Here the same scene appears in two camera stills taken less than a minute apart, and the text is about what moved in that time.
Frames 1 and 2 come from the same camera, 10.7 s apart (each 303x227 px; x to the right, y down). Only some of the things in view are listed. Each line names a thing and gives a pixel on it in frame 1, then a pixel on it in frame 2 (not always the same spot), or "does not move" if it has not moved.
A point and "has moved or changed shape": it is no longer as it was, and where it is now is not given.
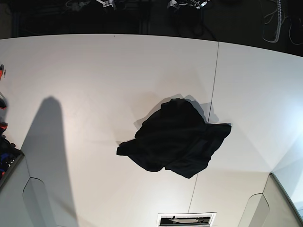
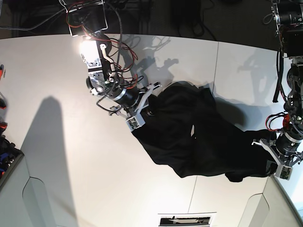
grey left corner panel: [24, 202] does not move
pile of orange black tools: [8, 151] does not move
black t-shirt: [176, 136] has moved or changed shape
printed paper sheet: [186, 219] does not move
